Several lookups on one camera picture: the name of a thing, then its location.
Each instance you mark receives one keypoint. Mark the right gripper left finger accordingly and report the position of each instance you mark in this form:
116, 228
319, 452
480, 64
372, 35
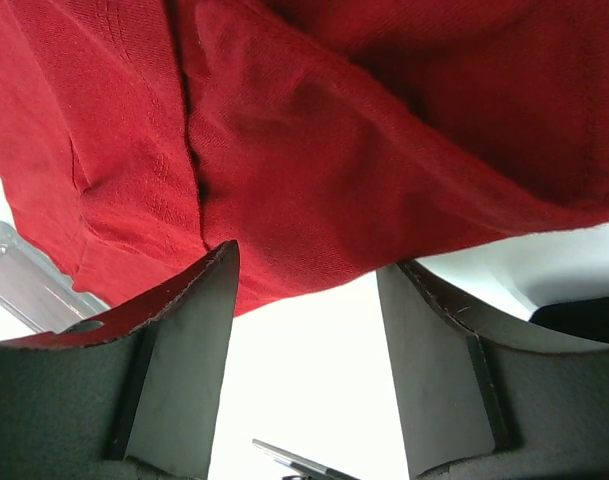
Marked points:
132, 393

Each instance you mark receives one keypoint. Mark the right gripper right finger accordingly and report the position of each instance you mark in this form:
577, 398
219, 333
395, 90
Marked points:
484, 395

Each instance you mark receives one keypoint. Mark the red t shirt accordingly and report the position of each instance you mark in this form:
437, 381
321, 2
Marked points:
328, 138

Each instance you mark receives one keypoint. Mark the clear plastic bin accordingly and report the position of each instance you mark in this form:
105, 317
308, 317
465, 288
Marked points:
35, 297

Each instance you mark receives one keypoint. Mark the aluminium frame rail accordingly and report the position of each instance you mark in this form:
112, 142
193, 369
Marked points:
302, 468

